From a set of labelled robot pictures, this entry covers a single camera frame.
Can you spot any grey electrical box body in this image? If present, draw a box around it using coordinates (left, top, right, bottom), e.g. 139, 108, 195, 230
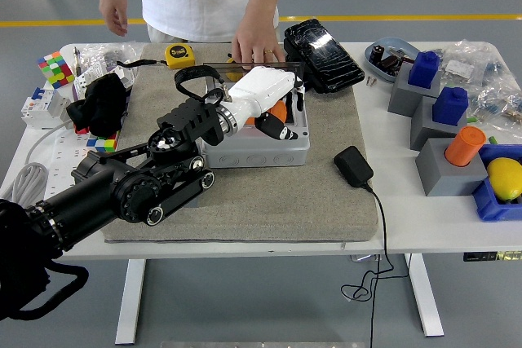
201, 78, 311, 169

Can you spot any white dotted card box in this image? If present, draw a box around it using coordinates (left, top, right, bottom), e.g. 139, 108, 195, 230
73, 71, 97, 100

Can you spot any blue-grey dish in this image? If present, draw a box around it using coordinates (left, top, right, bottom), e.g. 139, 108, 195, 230
364, 36, 421, 83

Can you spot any blue block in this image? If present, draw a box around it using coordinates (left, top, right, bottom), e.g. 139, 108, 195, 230
431, 86, 469, 126
407, 51, 441, 89

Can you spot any glossy black case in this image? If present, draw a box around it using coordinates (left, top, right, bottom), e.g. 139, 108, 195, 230
283, 17, 366, 95

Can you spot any large colourful puzzle cube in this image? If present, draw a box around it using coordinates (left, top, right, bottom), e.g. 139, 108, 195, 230
36, 51, 77, 89

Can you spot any clear plastic bag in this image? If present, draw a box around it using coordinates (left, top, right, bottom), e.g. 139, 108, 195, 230
79, 41, 146, 80

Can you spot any white table leg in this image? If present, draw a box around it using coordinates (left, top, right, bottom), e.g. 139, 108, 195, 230
407, 253, 445, 337
114, 258, 147, 346

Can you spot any blue plastic bin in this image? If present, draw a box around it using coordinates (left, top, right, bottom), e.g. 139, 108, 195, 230
471, 143, 522, 222

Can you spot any brown component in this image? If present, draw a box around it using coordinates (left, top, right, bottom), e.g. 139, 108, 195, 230
381, 54, 403, 74

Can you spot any grey cube holder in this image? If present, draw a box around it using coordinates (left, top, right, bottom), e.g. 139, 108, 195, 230
414, 137, 489, 197
409, 95, 468, 152
387, 61, 444, 117

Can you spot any small colourful puzzle cube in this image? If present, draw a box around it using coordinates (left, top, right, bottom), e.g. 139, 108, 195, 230
86, 130, 120, 152

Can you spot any clear bag of parts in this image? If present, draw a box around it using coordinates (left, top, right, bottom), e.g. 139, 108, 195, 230
468, 77, 522, 129
438, 40, 513, 82

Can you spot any small white module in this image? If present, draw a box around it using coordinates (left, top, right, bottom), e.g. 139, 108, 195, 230
116, 67, 135, 88

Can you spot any white cable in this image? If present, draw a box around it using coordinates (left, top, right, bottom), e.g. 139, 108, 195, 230
0, 119, 74, 210

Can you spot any orange cylinder battery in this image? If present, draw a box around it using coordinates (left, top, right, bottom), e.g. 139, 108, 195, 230
243, 99, 289, 127

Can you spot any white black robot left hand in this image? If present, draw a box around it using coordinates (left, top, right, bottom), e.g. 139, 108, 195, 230
226, 65, 306, 142

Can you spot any grey-brown mat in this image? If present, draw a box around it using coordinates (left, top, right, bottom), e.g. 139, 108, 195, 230
97, 42, 379, 244

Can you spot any yellow lemon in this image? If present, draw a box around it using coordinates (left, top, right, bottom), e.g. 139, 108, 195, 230
487, 157, 522, 202

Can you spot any square yellow tape measure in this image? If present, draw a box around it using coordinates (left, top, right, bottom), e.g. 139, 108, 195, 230
116, 43, 197, 70

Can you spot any black table control panel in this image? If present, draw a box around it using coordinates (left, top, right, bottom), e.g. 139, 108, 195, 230
462, 250, 522, 262

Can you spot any white circuit breaker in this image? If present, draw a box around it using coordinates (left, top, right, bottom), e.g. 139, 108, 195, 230
20, 86, 74, 130

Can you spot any person's left hand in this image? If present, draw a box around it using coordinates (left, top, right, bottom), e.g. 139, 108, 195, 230
230, 17, 286, 66

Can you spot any black cloth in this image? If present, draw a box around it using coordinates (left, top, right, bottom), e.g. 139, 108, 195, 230
66, 74, 128, 138

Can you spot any smoky transparent box lid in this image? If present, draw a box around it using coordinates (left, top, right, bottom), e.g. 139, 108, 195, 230
202, 61, 307, 96

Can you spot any black adapter cord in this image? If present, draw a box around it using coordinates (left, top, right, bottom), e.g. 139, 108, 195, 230
340, 183, 410, 348

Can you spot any black power adapter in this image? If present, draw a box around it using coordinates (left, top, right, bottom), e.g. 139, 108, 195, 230
333, 145, 374, 190

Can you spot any orange cylinder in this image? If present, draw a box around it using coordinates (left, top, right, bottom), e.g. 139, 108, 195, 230
444, 126, 487, 168

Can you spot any person's right hand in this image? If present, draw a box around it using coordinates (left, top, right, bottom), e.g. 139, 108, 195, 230
98, 0, 130, 37

